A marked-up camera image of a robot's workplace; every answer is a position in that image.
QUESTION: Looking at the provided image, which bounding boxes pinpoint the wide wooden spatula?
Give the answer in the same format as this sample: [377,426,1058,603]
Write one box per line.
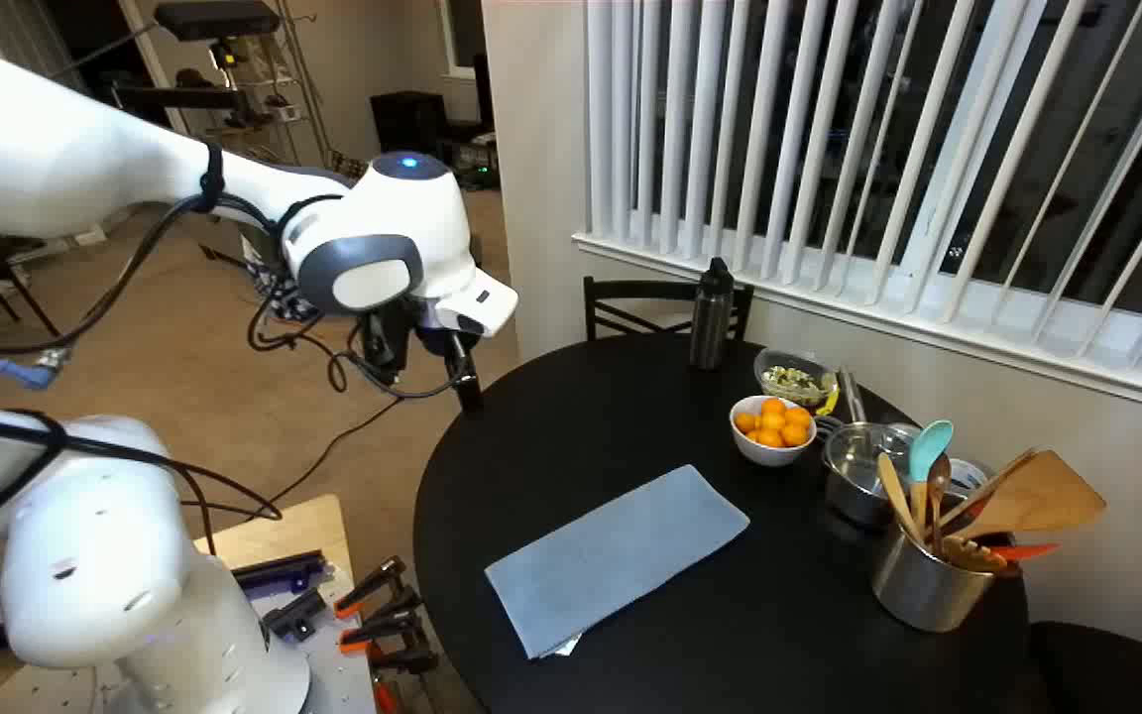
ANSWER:
[941,450,1108,538]

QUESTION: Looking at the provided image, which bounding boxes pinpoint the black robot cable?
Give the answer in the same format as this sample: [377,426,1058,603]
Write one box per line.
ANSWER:
[0,142,456,530]

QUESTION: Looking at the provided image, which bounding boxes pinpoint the light blue towel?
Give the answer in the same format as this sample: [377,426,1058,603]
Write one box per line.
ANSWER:
[483,464,750,657]

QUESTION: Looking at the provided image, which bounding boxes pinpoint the white bowl of oranges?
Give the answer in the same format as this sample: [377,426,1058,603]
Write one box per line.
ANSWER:
[729,393,818,468]

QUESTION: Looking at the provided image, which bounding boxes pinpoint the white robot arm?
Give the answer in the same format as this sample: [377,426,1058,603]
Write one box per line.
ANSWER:
[0,60,521,336]

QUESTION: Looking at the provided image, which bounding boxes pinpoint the dark metal water bottle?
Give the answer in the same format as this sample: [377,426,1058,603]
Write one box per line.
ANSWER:
[689,257,734,370]

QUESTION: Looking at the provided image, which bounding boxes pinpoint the white window blinds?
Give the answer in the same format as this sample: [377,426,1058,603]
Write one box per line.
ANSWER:
[588,0,1142,397]

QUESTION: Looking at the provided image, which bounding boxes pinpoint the black round table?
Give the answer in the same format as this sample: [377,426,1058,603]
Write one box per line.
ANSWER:
[413,336,1026,714]

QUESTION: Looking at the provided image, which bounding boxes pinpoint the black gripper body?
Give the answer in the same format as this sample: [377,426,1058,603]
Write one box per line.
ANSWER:
[357,300,475,384]

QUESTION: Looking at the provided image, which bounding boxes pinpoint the steel utensil holder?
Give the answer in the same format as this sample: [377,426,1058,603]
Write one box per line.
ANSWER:
[867,534,994,633]

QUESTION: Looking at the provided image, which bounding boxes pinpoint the black orange clamp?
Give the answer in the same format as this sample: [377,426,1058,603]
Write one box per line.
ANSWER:
[332,554,403,614]

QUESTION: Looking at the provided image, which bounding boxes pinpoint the glass bowl with food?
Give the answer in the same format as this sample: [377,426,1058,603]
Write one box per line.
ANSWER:
[755,350,841,415]

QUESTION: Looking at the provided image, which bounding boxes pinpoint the black metal chair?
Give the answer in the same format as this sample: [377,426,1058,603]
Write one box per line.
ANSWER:
[578,274,758,350]

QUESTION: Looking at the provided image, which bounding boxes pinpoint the small steel pot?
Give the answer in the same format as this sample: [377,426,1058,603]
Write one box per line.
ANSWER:
[821,426,916,530]

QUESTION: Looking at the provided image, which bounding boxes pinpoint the teal spatula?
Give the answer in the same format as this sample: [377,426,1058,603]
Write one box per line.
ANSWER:
[907,421,956,524]

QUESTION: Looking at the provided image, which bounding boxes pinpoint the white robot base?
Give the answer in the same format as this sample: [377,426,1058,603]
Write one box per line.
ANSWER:
[0,410,311,714]

